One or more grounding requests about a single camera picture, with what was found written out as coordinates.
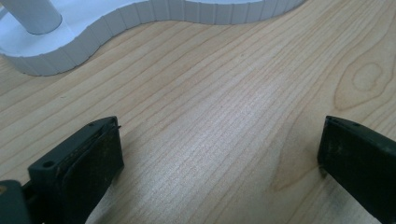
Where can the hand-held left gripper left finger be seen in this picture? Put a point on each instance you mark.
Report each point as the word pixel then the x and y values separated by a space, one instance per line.
pixel 77 168

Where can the white cylinder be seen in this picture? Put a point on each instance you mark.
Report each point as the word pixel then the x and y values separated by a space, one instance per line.
pixel 34 15

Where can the white wavy ribbed tray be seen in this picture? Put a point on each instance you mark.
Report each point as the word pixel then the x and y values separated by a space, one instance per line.
pixel 53 57

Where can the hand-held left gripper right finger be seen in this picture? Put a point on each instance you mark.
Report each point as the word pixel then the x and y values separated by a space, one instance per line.
pixel 358 161

